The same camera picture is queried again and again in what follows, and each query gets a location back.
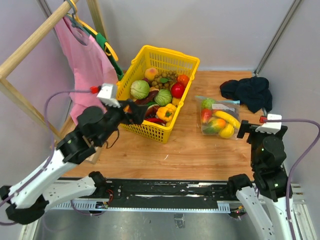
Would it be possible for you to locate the red chili pepper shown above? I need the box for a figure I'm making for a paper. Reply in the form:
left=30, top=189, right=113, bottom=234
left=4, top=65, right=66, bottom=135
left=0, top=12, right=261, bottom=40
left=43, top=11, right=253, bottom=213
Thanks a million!
left=145, top=117, right=166, bottom=125

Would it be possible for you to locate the grey hanger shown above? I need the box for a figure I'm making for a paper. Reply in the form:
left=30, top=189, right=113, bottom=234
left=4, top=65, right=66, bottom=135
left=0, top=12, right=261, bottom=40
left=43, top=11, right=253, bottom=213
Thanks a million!
left=65, top=13, right=90, bottom=46

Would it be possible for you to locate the green garment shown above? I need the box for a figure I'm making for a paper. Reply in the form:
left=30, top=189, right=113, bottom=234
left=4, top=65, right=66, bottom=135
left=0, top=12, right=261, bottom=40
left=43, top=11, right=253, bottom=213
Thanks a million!
left=83, top=24, right=124, bottom=81

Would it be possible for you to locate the yellow hanger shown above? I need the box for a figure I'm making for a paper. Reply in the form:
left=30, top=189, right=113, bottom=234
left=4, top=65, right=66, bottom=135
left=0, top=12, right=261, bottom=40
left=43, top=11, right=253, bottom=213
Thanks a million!
left=66, top=0, right=119, bottom=62

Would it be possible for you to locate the orange persimmon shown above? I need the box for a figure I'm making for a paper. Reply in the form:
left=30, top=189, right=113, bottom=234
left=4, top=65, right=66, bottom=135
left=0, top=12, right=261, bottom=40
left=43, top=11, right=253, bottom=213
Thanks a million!
left=177, top=74, right=190, bottom=88

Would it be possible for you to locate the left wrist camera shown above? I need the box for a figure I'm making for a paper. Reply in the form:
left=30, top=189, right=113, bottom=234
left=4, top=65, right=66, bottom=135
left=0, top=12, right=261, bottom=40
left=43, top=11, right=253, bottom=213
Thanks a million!
left=90, top=83, right=120, bottom=108

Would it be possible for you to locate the pink shirt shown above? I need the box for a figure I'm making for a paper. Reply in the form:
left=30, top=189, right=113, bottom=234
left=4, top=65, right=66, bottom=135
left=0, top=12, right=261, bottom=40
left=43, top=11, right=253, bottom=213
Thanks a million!
left=54, top=16, right=120, bottom=126

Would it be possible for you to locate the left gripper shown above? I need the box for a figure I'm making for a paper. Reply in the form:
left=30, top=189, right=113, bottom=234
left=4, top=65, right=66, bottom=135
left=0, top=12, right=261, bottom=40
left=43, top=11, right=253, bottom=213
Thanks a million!
left=97, top=97, right=149, bottom=146

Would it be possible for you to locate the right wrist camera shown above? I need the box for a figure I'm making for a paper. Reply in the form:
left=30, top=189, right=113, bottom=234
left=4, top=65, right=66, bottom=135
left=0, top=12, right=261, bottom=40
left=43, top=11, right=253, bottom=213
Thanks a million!
left=255, top=113, right=282, bottom=135

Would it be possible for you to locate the banana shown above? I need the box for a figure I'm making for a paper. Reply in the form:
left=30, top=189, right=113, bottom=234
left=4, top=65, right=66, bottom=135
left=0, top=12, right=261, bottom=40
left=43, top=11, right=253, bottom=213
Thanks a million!
left=213, top=110, right=241, bottom=129

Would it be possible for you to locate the yellow bell pepper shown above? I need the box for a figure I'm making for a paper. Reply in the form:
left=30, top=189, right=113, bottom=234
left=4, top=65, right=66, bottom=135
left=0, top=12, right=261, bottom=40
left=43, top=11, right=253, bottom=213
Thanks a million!
left=156, top=103, right=177, bottom=123

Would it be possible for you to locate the peach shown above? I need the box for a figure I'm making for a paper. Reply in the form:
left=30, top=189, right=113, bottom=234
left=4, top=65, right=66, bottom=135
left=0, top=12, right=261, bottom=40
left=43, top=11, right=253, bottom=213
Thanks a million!
left=144, top=67, right=159, bottom=81

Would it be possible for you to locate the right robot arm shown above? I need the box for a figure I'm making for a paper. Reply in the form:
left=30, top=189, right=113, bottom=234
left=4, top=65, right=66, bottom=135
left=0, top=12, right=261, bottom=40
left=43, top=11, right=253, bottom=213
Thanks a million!
left=226, top=120, right=300, bottom=240

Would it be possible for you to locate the green grapes bunch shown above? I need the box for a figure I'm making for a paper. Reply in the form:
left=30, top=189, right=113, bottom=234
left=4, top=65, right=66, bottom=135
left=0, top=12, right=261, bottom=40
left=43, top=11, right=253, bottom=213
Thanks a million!
left=149, top=71, right=178, bottom=90

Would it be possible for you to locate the brown sweet potato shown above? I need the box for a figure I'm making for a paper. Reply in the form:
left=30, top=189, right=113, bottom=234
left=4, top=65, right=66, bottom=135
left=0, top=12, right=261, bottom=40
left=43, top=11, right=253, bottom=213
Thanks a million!
left=135, top=90, right=159, bottom=105

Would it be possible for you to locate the small yellow fruit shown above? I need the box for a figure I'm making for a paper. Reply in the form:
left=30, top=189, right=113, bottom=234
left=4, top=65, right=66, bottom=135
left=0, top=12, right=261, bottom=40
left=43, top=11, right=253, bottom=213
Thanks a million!
left=171, top=97, right=181, bottom=107

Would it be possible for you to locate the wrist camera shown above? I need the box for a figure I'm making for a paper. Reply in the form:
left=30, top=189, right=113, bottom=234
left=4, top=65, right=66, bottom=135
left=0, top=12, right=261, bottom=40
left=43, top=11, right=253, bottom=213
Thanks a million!
left=90, top=83, right=120, bottom=108
left=255, top=113, right=282, bottom=135

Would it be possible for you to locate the mango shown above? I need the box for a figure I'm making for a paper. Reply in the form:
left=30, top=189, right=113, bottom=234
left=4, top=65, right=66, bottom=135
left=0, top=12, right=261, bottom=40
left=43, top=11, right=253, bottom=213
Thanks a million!
left=202, top=118, right=227, bottom=135

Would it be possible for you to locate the clear zip top bag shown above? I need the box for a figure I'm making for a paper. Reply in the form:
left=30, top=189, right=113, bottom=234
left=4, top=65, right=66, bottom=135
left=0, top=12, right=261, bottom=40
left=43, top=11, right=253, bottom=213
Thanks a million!
left=195, top=95, right=241, bottom=140

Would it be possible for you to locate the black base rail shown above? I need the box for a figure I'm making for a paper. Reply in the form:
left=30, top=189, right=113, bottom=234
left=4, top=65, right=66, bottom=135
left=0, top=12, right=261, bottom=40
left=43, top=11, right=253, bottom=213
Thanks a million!
left=57, top=178, right=239, bottom=213

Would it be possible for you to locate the red apple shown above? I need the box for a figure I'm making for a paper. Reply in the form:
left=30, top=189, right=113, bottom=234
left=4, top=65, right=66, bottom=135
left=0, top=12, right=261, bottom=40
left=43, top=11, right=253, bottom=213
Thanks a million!
left=170, top=82, right=185, bottom=99

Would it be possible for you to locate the dark navy cloth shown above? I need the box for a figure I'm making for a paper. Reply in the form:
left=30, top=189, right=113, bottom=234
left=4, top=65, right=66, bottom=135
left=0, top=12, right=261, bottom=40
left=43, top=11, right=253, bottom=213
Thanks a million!
left=219, top=76, right=273, bottom=113

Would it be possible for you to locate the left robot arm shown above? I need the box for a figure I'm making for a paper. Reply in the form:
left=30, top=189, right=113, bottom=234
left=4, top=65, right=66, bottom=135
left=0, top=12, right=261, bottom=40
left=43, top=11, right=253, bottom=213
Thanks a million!
left=0, top=99, right=148, bottom=225

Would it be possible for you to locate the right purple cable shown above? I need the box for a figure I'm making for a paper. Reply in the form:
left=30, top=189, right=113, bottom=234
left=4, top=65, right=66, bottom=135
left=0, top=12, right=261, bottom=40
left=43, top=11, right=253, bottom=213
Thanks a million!
left=259, top=116, right=320, bottom=240

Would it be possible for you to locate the wooden clothes rack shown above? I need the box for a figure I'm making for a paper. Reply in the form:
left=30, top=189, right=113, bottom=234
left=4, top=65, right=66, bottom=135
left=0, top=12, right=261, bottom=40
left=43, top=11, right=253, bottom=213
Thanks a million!
left=0, top=0, right=108, bottom=165

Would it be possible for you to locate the yellow plastic basket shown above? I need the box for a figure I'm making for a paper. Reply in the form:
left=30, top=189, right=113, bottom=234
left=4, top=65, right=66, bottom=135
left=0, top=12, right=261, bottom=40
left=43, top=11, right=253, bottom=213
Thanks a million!
left=116, top=45, right=200, bottom=144

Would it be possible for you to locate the red orange fruit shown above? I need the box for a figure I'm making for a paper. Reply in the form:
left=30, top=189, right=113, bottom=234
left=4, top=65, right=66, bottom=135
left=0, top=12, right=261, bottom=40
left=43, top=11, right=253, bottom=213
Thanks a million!
left=200, top=108, right=212, bottom=124

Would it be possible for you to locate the green custard apple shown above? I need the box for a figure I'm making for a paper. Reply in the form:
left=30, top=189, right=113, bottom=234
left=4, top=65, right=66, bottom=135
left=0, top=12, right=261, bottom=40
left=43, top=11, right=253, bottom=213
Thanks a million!
left=201, top=98, right=216, bottom=110

